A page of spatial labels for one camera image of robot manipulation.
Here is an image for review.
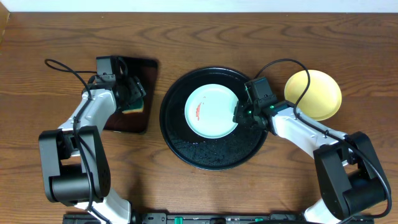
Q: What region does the green yellow sponge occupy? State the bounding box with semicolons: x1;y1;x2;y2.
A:
122;98;144;114

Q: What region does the mint green plate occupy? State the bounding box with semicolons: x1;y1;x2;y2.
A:
184;84;238;139

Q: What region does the yellow plate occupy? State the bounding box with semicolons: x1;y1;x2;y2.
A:
284;70;342;121

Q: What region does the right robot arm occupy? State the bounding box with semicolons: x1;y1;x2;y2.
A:
233;78;392;223

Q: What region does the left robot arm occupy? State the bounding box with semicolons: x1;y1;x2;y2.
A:
39;55;146;223

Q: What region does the dark rectangular tray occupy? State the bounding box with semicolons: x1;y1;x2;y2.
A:
104;58;158;133

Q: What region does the round black tray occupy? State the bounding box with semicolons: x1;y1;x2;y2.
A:
159;67;268;170

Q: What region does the wooden side panel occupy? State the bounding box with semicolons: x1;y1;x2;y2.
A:
0;3;10;42

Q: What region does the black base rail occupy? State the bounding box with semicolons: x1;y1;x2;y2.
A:
62;213;374;224

